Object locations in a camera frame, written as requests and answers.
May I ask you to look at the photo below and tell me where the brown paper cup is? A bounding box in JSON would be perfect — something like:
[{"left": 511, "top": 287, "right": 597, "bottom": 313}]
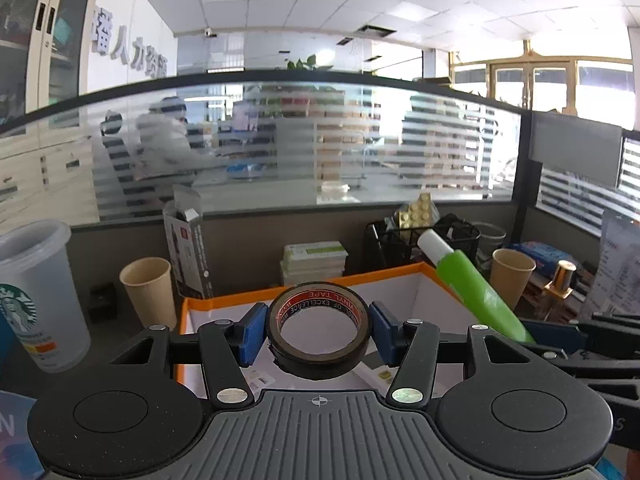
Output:
[
  {"left": 119, "top": 257, "right": 178, "bottom": 333},
  {"left": 490, "top": 248, "right": 537, "bottom": 313}
]

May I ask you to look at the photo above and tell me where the tall cardboard carton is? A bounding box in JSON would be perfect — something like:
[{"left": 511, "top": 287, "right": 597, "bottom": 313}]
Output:
[{"left": 162, "top": 185, "right": 216, "bottom": 301}]

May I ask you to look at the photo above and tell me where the gold metal cylinder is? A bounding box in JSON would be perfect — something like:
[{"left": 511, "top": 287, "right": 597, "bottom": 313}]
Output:
[{"left": 544, "top": 260, "right": 577, "bottom": 297}]

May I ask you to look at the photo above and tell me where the orange cardboard box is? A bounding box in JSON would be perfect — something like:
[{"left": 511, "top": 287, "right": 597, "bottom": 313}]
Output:
[{"left": 175, "top": 261, "right": 481, "bottom": 401}]

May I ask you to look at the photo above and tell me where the printed paper sheet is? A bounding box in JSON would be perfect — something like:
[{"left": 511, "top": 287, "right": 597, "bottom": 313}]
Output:
[{"left": 580, "top": 210, "right": 640, "bottom": 318}]

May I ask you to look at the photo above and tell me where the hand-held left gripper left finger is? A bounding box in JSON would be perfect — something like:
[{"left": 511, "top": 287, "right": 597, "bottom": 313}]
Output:
[{"left": 107, "top": 302, "right": 268, "bottom": 409}]

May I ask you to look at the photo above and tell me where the black tape roll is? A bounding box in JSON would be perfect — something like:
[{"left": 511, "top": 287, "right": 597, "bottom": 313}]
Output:
[{"left": 265, "top": 281, "right": 373, "bottom": 381}]

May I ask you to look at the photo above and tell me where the beige glass door cabinet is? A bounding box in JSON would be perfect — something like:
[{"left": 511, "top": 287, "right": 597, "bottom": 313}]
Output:
[{"left": 0, "top": 0, "right": 98, "bottom": 116}]

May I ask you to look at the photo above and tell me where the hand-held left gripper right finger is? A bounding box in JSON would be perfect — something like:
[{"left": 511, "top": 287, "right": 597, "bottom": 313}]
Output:
[{"left": 370, "top": 301, "right": 536, "bottom": 408}]

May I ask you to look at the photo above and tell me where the blue red printed desk mat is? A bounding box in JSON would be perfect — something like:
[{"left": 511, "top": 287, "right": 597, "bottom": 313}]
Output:
[{"left": 0, "top": 390, "right": 48, "bottom": 480}]

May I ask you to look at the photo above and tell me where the wooden rack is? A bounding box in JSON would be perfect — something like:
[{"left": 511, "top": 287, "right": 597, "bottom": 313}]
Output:
[{"left": 522, "top": 275, "right": 596, "bottom": 321}]

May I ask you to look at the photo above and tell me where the grey partition panel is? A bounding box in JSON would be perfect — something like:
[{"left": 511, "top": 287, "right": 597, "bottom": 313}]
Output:
[{"left": 530, "top": 110, "right": 623, "bottom": 188}]

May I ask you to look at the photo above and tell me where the black mesh desk organizer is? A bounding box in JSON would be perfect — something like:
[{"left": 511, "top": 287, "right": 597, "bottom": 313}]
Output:
[{"left": 364, "top": 214, "right": 482, "bottom": 277}]

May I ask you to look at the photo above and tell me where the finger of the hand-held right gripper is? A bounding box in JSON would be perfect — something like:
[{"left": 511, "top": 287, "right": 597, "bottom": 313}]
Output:
[
  {"left": 520, "top": 312, "right": 640, "bottom": 361},
  {"left": 547, "top": 355, "right": 640, "bottom": 403}
]

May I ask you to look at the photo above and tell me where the green tube with white cap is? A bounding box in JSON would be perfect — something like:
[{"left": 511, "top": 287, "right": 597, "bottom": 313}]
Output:
[{"left": 417, "top": 228, "right": 538, "bottom": 346}]

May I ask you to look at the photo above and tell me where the blue tissue pack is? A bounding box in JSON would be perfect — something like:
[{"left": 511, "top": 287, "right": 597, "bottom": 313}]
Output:
[{"left": 510, "top": 241, "right": 566, "bottom": 277}]

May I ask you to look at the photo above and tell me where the green potted plant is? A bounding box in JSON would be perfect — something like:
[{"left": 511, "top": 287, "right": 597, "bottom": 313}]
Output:
[{"left": 285, "top": 54, "right": 333, "bottom": 72}]

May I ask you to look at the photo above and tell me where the striped glass partition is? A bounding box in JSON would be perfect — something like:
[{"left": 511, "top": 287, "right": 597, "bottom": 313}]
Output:
[{"left": 0, "top": 72, "right": 531, "bottom": 241}]

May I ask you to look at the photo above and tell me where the yellow blister pack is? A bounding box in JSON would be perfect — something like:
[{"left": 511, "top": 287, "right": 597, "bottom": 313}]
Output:
[{"left": 395, "top": 192, "right": 437, "bottom": 229}]

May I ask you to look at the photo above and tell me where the white green flat box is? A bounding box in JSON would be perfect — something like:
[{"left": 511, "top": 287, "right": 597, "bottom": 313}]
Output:
[{"left": 284, "top": 241, "right": 349, "bottom": 262}]

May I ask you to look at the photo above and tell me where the blue plastic bag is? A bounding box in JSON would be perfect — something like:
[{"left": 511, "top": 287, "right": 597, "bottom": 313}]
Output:
[{"left": 0, "top": 310, "right": 16, "bottom": 376}]

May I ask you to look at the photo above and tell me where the stack of white green boxes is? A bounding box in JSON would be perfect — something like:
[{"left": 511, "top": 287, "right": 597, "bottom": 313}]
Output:
[{"left": 279, "top": 259, "right": 349, "bottom": 288}]

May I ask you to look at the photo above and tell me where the small black object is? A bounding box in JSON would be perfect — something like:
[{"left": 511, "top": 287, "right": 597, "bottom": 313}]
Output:
[{"left": 89, "top": 282, "right": 119, "bottom": 320}]

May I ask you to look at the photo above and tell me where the translucent plastic cup green logo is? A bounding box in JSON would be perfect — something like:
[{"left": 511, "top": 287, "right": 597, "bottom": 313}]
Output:
[{"left": 0, "top": 219, "right": 92, "bottom": 373}]

